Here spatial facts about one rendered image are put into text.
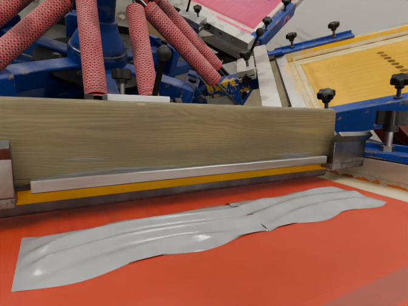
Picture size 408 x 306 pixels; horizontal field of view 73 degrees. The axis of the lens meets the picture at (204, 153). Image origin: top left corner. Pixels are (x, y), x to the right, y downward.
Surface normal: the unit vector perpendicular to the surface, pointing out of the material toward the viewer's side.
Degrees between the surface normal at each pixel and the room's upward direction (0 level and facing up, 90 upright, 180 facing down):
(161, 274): 32
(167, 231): 2
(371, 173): 90
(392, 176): 90
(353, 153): 58
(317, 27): 90
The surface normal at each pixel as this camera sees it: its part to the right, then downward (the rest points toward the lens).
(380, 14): -0.87, 0.05
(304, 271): 0.03, -0.99
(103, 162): 0.48, 0.12
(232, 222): 0.22, -0.75
